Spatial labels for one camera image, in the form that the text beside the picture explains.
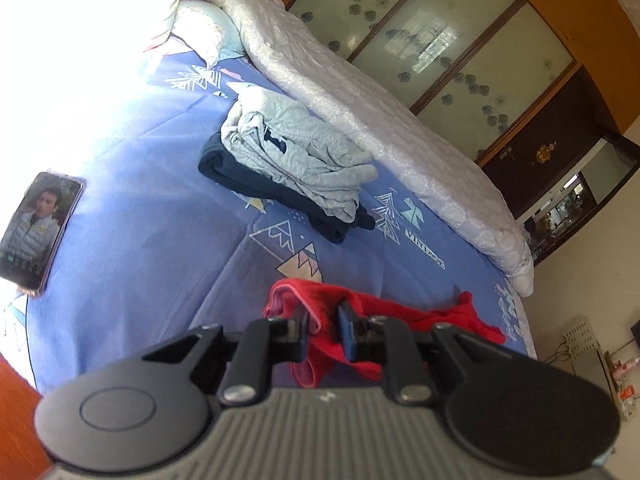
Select white quilted comforter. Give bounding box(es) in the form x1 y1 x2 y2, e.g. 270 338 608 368
206 0 534 297

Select light grey folded garment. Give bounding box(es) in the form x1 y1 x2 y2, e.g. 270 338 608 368
220 82 378 223

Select white perforated box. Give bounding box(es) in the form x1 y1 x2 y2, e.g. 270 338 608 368
561 314 601 359

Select wooden wardrobe with glass doors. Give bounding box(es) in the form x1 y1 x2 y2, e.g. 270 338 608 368
282 0 639 165

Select light blue pillow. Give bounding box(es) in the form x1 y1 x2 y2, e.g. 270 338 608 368
171 0 245 68

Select smartphone with lit screen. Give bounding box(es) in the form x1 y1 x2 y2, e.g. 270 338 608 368
1 171 85 297

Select grey side table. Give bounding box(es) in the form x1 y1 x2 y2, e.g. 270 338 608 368
590 348 628 424

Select dark wooden cabinet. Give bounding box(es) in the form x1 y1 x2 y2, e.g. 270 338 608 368
483 68 639 264

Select red pants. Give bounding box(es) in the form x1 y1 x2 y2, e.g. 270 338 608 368
262 277 508 389

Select dark navy folded garment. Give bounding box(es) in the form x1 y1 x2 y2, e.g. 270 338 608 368
198 132 375 244

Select blue patterned bed sheet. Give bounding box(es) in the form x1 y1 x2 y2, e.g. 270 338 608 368
12 51 534 392

